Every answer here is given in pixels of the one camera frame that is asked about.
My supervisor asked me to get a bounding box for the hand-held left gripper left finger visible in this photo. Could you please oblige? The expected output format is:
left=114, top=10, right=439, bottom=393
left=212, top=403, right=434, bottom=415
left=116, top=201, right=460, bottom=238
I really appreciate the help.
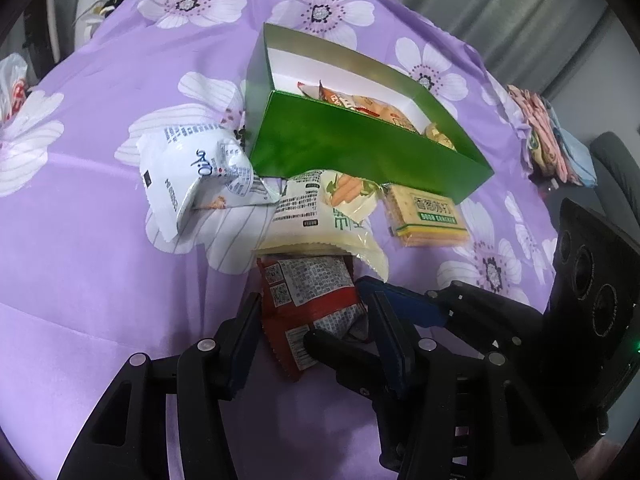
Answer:
left=57, top=292, right=264, bottom=480

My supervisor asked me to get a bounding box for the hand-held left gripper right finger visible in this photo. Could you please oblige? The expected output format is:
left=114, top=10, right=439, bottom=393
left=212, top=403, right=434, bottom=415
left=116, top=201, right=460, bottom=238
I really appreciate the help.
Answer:
left=367, top=291, right=578, bottom=480

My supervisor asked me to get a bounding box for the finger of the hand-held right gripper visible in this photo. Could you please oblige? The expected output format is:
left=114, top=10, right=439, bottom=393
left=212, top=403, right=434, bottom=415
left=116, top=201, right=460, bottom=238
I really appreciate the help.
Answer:
left=356, top=275, right=551, bottom=363
left=304, top=329, right=418, bottom=467

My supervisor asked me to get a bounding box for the red snack packet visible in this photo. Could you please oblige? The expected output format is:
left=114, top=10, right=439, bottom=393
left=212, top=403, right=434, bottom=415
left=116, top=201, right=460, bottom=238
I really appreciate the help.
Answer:
left=256, top=255, right=369, bottom=378

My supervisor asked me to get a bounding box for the yellow cracker pack green label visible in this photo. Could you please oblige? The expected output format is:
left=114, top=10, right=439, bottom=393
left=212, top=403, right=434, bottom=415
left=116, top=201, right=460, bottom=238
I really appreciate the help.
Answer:
left=381, top=182, right=471, bottom=249

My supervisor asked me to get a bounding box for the cream carrot print snack packet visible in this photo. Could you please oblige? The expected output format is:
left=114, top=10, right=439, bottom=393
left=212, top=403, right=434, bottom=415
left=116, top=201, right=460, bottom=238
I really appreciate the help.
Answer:
left=251, top=169, right=391, bottom=282

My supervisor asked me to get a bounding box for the green cardboard box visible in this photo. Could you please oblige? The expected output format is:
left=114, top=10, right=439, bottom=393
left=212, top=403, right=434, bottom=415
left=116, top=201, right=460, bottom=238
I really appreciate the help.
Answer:
left=246, top=22, right=496, bottom=207

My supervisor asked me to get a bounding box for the yellow candy packet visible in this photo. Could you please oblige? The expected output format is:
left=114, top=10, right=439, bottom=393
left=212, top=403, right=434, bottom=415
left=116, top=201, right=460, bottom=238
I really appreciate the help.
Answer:
left=421, top=121, right=457, bottom=152

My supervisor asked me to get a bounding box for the white silver snack packet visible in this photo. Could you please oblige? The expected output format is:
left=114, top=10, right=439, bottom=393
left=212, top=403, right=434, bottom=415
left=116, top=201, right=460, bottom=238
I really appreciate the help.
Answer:
left=135, top=121, right=282, bottom=242

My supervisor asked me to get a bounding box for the tan snack packet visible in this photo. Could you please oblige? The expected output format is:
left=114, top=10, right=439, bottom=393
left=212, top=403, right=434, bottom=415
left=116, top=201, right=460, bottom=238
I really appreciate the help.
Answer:
left=350, top=94, right=418, bottom=135

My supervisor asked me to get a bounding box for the orange cartoon snack packet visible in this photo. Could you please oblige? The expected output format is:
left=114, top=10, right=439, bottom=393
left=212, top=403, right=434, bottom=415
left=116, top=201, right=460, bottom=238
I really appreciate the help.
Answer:
left=298, top=79, right=368, bottom=113

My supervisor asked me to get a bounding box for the grey sofa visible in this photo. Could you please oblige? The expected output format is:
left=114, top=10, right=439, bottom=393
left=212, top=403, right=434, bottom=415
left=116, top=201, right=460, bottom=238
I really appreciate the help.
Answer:
left=589, top=130, right=640, bottom=216

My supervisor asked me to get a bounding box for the pile of folded clothes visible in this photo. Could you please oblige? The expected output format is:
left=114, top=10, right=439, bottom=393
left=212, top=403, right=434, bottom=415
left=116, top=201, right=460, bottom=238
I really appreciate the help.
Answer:
left=506, top=83, right=599, bottom=189

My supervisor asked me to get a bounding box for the purple floral blanket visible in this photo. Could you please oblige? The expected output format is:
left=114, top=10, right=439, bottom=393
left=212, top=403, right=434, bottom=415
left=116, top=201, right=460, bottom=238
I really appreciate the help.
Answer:
left=0, top=0, right=558, bottom=480

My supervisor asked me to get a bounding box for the grey curtain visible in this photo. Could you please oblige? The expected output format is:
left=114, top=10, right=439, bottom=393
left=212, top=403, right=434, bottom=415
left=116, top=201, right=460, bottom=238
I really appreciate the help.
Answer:
left=310, top=0, right=621, bottom=106

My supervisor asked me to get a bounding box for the white plastic bag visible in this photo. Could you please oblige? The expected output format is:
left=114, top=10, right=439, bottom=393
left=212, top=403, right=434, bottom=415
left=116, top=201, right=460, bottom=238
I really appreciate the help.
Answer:
left=0, top=52, right=32, bottom=128

